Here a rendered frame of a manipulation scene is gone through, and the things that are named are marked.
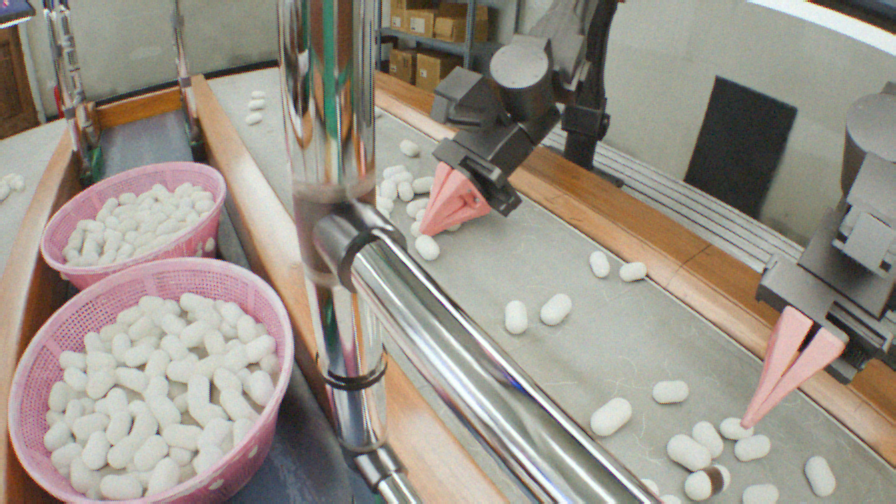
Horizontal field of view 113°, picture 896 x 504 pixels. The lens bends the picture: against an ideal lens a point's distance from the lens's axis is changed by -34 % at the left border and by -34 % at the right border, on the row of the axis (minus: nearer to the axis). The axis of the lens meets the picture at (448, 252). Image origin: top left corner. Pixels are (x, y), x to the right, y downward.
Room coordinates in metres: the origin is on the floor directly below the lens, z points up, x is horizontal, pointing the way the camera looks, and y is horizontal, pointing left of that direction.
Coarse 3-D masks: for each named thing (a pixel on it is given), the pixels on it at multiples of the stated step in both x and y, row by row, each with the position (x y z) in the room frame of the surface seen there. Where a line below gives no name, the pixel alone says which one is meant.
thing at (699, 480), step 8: (696, 472) 0.13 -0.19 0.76; (728, 472) 0.12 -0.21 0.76; (688, 480) 0.12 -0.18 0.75; (696, 480) 0.12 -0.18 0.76; (704, 480) 0.12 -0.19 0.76; (728, 480) 0.12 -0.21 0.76; (688, 488) 0.12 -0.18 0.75; (696, 488) 0.12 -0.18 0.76; (704, 488) 0.11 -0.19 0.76; (696, 496) 0.11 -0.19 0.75; (704, 496) 0.11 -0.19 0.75
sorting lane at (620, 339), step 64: (256, 128) 0.75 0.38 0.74; (384, 128) 0.77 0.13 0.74; (448, 256) 0.39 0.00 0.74; (512, 256) 0.40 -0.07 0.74; (576, 256) 0.41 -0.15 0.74; (576, 320) 0.30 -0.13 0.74; (640, 320) 0.31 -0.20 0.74; (704, 320) 0.31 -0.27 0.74; (576, 384) 0.22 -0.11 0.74; (640, 384) 0.22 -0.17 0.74; (704, 384) 0.22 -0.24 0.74; (640, 448) 0.16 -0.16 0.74; (832, 448) 0.14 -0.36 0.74
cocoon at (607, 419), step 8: (616, 400) 0.19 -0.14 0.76; (624, 400) 0.19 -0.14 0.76; (600, 408) 0.19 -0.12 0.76; (608, 408) 0.19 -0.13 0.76; (616, 408) 0.18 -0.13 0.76; (624, 408) 0.19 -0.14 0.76; (592, 416) 0.18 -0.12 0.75; (600, 416) 0.18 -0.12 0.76; (608, 416) 0.18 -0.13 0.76; (616, 416) 0.18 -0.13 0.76; (624, 416) 0.18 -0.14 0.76; (592, 424) 0.18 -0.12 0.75; (600, 424) 0.17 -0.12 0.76; (608, 424) 0.17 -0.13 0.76; (616, 424) 0.17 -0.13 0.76; (600, 432) 0.17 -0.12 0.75; (608, 432) 0.17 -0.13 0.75
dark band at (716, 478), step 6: (708, 468) 0.13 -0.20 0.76; (714, 468) 0.13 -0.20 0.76; (708, 474) 0.12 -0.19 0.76; (714, 474) 0.12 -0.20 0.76; (720, 474) 0.12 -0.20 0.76; (714, 480) 0.12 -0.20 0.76; (720, 480) 0.12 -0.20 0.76; (714, 486) 0.11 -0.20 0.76; (720, 486) 0.11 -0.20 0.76; (714, 492) 0.11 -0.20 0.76; (720, 492) 0.11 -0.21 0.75
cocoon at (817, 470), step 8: (816, 456) 0.13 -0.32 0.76; (808, 464) 0.12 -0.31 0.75; (816, 464) 0.12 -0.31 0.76; (824, 464) 0.11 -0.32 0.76; (808, 472) 0.12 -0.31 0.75; (816, 472) 0.11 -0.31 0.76; (824, 472) 0.11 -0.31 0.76; (816, 480) 0.11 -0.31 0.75; (824, 480) 0.10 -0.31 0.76; (832, 480) 0.10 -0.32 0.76; (816, 488) 0.10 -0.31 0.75; (824, 488) 0.10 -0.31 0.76; (832, 488) 0.09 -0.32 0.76
